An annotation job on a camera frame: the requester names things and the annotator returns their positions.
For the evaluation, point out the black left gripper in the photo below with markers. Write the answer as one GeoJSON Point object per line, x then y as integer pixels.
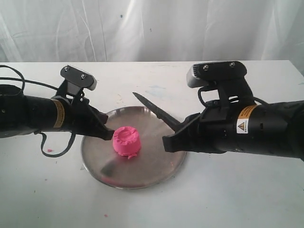
{"type": "Point", "coordinates": [76, 116]}

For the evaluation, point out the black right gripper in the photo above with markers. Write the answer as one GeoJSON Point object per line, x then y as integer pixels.
{"type": "Point", "coordinates": [226, 129]}

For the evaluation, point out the black serrated knife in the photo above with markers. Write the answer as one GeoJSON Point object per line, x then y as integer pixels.
{"type": "Point", "coordinates": [160, 114]}

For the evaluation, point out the pink clay lump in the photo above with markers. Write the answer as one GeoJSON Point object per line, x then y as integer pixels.
{"type": "Point", "coordinates": [126, 141]}

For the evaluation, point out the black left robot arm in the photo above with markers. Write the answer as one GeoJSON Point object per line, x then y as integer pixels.
{"type": "Point", "coordinates": [23, 114]}

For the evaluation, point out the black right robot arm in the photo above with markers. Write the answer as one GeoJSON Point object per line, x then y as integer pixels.
{"type": "Point", "coordinates": [275, 130]}

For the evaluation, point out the round steel plate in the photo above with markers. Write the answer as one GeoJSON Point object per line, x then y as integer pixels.
{"type": "Point", "coordinates": [151, 166]}

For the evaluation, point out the white backdrop curtain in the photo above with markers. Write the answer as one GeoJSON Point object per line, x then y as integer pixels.
{"type": "Point", "coordinates": [151, 30]}

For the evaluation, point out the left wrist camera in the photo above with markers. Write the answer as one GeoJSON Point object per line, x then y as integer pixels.
{"type": "Point", "coordinates": [77, 79]}

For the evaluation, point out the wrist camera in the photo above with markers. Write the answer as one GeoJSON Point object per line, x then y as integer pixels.
{"type": "Point", "coordinates": [203, 74]}
{"type": "Point", "coordinates": [77, 79]}

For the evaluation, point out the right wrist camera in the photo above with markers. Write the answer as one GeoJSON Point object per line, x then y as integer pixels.
{"type": "Point", "coordinates": [203, 74]}

